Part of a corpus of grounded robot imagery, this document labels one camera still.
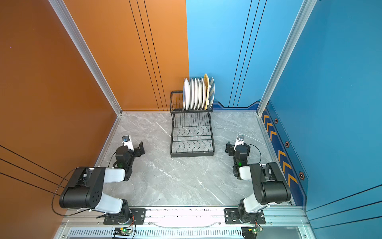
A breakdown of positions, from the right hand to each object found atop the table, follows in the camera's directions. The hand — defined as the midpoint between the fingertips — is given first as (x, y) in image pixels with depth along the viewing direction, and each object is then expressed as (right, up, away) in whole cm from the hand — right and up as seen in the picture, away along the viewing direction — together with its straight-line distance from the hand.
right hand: (237, 142), depth 94 cm
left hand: (-65, +1, -1) cm, 65 cm away
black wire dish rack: (-30, +7, +12) cm, 33 cm away
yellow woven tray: (-19, +35, +10) cm, 41 cm away
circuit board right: (0, -40, -23) cm, 47 cm away
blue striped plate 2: (-16, +32, +1) cm, 36 cm away
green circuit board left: (-61, -40, -23) cm, 77 cm away
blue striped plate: (-32, +28, -11) cm, 44 cm away
